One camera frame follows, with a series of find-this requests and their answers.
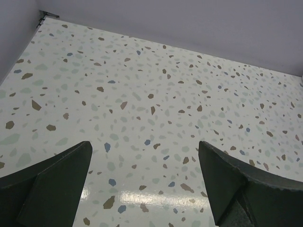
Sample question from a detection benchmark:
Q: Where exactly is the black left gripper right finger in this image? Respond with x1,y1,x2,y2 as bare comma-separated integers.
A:
198,141,303,227

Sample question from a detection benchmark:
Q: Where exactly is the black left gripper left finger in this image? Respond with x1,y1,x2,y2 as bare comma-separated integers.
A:
0,141,92,227

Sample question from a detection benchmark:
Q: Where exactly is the black corner bracket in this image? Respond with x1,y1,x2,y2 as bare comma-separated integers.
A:
36,10,60,28

